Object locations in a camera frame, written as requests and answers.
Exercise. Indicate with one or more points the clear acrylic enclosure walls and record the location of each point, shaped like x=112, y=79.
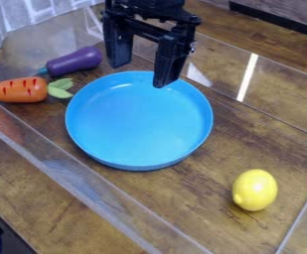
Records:
x=71, y=206

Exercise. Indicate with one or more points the orange toy carrot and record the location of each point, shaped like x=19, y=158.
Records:
x=32, y=89

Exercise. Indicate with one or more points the purple toy eggplant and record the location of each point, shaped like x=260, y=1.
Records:
x=82, y=59

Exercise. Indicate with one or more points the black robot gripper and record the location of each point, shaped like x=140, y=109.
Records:
x=174, y=45

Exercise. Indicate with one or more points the yellow toy lemon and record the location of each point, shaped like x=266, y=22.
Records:
x=253, y=190

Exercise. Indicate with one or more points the blue round plate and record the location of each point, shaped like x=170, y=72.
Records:
x=135, y=127

